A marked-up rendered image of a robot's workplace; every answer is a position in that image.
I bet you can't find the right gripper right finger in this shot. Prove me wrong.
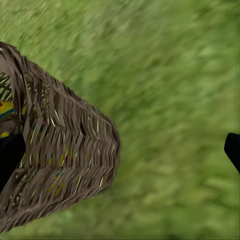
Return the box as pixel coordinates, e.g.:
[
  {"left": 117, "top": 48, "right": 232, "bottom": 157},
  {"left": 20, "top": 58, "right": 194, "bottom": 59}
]
[{"left": 224, "top": 133, "right": 240, "bottom": 173}]

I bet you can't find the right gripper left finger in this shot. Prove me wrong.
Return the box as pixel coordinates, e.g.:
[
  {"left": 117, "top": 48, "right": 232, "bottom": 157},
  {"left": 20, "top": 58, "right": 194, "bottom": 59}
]
[{"left": 0, "top": 133, "right": 26, "bottom": 193}]

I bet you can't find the wicker basket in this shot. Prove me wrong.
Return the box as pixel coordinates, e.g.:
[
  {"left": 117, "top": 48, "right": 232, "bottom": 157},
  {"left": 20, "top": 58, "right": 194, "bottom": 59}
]
[{"left": 0, "top": 41, "right": 120, "bottom": 234}]

